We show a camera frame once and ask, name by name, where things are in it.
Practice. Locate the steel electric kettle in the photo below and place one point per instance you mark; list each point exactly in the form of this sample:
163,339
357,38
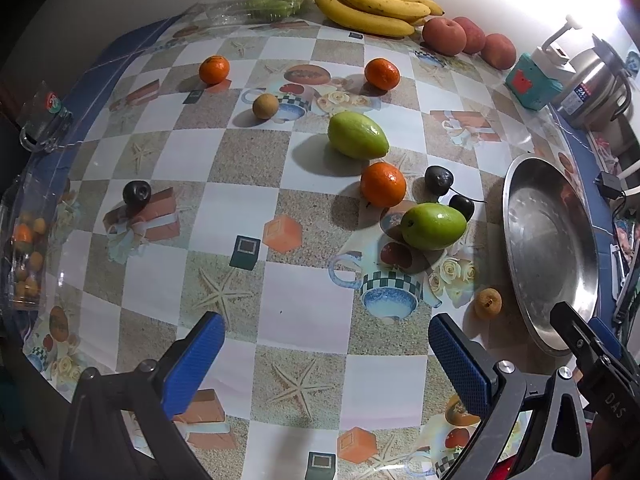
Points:
600,88

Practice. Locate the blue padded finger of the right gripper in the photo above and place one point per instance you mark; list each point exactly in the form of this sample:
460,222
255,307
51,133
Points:
578,336
605,335

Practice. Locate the yellow banana bunch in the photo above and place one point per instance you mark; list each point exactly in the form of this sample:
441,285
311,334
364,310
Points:
385,18

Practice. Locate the round steel plate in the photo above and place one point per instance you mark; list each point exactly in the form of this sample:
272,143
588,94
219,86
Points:
550,248

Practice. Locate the patterned checkered tablecloth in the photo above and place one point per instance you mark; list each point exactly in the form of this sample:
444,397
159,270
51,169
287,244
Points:
326,372

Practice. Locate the small brown longan near plate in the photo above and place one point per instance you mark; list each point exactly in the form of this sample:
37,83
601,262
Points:
487,303

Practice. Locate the orange tangerine far right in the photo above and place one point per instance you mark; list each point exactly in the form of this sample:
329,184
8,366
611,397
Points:
382,74

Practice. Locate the clear plastic box small fruits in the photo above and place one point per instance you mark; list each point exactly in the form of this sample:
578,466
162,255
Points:
37,216

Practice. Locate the small green mango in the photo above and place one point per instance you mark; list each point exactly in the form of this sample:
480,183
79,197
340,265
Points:
432,226

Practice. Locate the orange tangerine far left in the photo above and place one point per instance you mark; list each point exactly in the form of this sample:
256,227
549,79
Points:
214,69

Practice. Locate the red apple front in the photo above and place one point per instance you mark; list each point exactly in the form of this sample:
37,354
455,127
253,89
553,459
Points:
444,36

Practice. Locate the orange tangerine centre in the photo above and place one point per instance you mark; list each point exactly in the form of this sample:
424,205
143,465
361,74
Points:
383,185

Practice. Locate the red apple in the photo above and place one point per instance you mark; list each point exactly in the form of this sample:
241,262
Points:
444,36
475,37
499,52

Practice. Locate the glass mug with logo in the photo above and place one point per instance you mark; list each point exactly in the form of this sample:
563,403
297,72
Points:
44,121

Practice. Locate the brown round longan fruit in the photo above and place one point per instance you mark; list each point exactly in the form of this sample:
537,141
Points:
265,106

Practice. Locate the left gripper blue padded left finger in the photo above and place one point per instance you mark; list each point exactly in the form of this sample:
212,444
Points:
187,361

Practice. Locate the orange tangerine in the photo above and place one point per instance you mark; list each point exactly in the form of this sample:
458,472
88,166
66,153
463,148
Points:
382,74
383,185
214,69

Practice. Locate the red apple right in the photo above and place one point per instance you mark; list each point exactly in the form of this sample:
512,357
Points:
499,52

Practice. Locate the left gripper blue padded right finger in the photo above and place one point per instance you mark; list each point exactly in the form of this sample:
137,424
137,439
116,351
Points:
465,362

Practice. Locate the clear plastic box green fruit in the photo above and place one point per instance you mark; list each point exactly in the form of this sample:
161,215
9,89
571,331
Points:
242,12

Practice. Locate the dark plum with stem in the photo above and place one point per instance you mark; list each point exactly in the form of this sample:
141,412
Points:
438,180

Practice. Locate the snack packets pile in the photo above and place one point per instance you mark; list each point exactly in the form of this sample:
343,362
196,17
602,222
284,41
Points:
626,267

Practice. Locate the black charger adapter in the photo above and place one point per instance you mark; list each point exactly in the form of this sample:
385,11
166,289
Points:
609,186

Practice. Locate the red apple middle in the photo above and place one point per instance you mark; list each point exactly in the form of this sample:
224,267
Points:
475,37

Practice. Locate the large green mango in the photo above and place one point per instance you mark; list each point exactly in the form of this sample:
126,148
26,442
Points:
357,136

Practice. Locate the teal box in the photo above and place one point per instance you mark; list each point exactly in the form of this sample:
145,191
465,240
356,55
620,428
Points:
530,85

